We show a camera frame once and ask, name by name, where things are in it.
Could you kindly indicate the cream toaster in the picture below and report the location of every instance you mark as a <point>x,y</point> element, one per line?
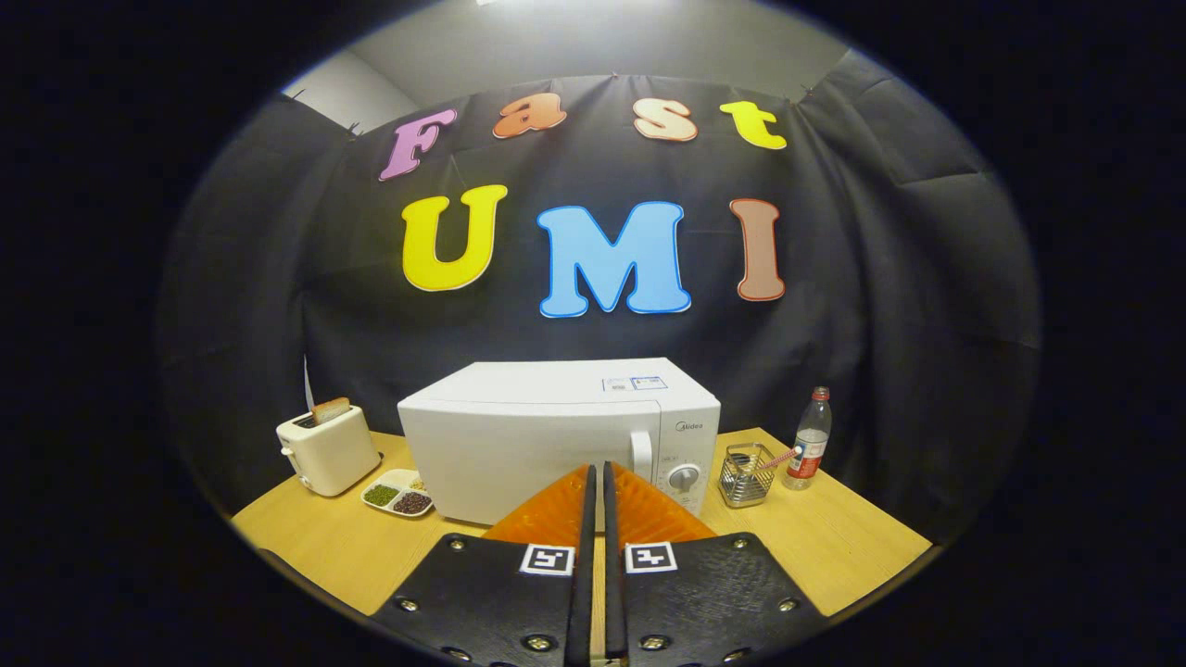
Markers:
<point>329,454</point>

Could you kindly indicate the toast slice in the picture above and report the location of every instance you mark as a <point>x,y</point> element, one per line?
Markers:
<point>331,409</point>

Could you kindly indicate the white divided bean dish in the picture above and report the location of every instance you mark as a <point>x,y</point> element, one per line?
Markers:
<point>397,495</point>

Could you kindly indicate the clear plastic water bottle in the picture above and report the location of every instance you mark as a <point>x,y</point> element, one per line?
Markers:
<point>811,445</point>

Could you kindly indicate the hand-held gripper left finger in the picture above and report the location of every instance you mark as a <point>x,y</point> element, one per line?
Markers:
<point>500,607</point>

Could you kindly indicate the white microwave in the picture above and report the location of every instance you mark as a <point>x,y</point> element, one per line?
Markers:
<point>519,445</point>

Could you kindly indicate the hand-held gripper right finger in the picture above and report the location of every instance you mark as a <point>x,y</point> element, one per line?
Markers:
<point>713,607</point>

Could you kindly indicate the red striped straw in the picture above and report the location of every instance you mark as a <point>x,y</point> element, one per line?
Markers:
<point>783,457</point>

